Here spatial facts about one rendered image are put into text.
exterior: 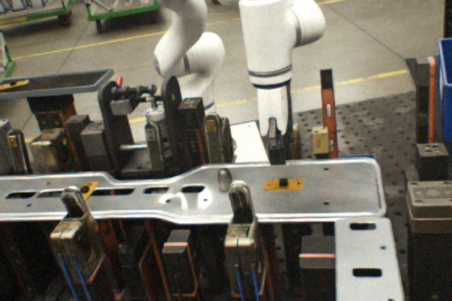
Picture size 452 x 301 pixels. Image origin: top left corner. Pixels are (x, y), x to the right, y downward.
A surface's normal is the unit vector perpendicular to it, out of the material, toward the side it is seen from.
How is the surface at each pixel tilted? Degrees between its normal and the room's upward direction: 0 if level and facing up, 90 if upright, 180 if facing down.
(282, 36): 90
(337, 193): 0
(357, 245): 0
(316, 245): 0
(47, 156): 90
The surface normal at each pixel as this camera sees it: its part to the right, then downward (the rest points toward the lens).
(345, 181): -0.15, -0.89
